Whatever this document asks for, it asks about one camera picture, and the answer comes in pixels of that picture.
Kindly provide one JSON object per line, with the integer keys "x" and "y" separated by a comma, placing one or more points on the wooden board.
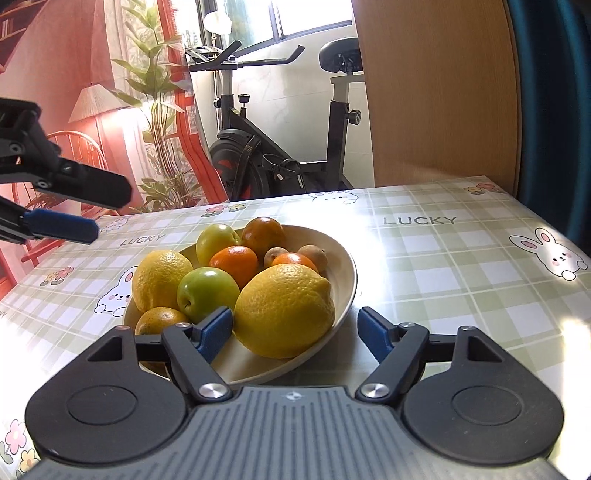
{"x": 438, "y": 92}

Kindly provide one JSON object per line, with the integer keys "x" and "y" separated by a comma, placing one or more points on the green plaid tablecloth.
{"x": 438, "y": 277}

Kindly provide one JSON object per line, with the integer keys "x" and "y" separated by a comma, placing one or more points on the speckled dark orange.
{"x": 159, "y": 321}

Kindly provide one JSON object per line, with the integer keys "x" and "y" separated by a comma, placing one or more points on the oval bright orange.
{"x": 234, "y": 264}

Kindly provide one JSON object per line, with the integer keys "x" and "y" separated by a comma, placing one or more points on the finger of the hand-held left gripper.
{"x": 64, "y": 226}
{"x": 92, "y": 187}

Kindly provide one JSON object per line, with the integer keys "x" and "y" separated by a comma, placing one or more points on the dark blue curtain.
{"x": 558, "y": 115}

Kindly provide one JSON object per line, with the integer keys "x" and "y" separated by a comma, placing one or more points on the black exercise bike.
{"x": 240, "y": 157}

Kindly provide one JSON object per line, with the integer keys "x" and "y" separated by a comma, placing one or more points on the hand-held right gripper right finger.
{"x": 371, "y": 330}

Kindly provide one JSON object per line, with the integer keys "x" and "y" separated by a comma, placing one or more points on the green round fruit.
{"x": 207, "y": 288}

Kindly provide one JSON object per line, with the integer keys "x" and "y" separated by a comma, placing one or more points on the yellow-green round fruit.
{"x": 216, "y": 242}

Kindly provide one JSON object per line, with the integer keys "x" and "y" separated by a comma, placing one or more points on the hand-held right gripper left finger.
{"x": 217, "y": 330}

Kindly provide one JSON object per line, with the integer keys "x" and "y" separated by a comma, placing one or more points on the window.
{"x": 309, "y": 18}

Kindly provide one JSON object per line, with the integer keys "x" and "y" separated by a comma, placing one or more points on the small dark brown orange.
{"x": 263, "y": 235}

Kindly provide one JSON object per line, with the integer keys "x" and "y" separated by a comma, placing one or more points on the brown longan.
{"x": 274, "y": 255}
{"x": 314, "y": 256}

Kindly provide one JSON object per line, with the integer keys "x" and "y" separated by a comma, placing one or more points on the small round orange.
{"x": 295, "y": 260}

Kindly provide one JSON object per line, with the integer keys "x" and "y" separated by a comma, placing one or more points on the cream oval plate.
{"x": 341, "y": 277}

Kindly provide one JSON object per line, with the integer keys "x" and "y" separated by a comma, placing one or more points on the large yellow lemon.
{"x": 284, "y": 311}

